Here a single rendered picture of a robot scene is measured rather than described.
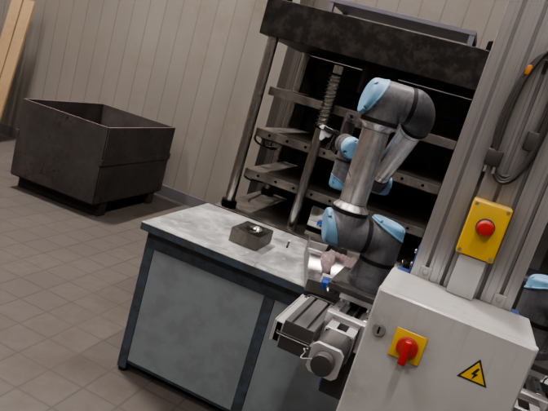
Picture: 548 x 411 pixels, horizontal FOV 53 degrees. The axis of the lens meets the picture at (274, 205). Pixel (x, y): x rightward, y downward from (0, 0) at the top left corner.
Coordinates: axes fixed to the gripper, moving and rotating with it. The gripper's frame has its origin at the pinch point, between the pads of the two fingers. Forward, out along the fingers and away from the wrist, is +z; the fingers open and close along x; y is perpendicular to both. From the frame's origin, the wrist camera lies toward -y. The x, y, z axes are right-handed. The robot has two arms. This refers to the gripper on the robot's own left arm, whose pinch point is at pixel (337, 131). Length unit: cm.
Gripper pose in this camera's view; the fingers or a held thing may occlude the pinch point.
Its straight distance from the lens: 227.2
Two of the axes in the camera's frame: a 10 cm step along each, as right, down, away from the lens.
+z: -0.7, -2.5, 9.7
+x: 9.1, 3.7, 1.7
